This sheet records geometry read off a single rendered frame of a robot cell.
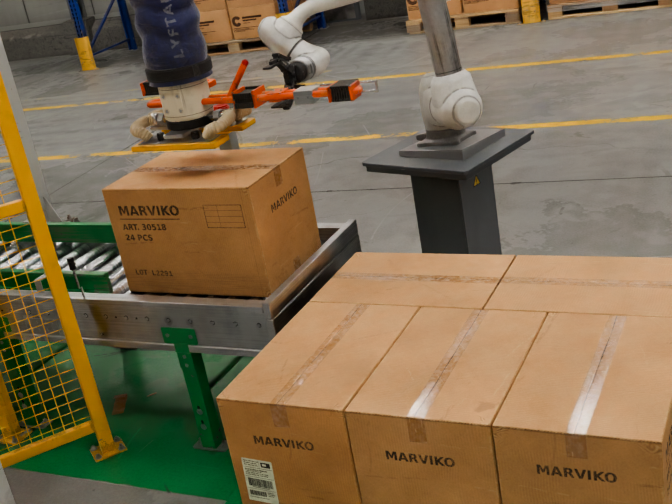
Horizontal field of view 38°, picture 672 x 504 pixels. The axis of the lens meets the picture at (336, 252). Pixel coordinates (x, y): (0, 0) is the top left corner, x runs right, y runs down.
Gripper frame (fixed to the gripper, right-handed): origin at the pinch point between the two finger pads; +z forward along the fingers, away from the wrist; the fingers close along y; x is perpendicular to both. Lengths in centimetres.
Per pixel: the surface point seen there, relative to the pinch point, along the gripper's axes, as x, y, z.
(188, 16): 15.5, -29.6, 16.6
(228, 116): 7.2, 3.7, 19.8
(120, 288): 64, 63, 31
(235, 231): 5, 39, 35
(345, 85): -36.1, -2.7, 17.2
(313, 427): -46, 70, 96
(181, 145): 22.3, 10.1, 28.6
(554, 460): -111, 73, 97
